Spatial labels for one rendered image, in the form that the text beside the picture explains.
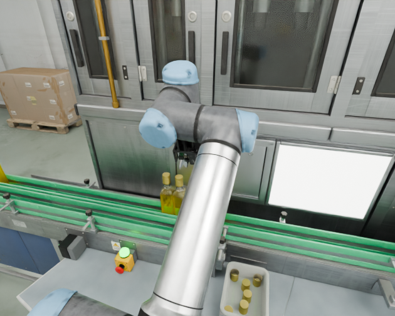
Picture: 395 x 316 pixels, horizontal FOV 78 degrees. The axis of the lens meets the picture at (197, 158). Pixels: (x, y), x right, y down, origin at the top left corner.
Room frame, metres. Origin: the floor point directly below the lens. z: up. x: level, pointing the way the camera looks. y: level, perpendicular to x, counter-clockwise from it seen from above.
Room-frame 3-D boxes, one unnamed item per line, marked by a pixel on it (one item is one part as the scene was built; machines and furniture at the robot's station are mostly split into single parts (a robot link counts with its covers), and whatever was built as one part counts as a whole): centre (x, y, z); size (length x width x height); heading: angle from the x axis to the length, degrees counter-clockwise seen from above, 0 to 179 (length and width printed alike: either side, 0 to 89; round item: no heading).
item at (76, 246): (0.79, 0.60, 0.79); 0.08 x 0.08 x 0.08; 75
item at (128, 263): (0.72, 0.33, 0.79); 0.07 x 0.07 x 0.07; 75
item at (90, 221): (0.79, 0.49, 0.94); 0.07 x 0.04 x 0.13; 165
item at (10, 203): (0.90, 0.93, 0.94); 0.07 x 0.04 x 0.13; 165
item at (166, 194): (0.87, 0.14, 0.99); 0.06 x 0.06 x 0.21; 74
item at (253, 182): (0.90, -0.30, 1.15); 0.90 x 0.03 x 0.34; 75
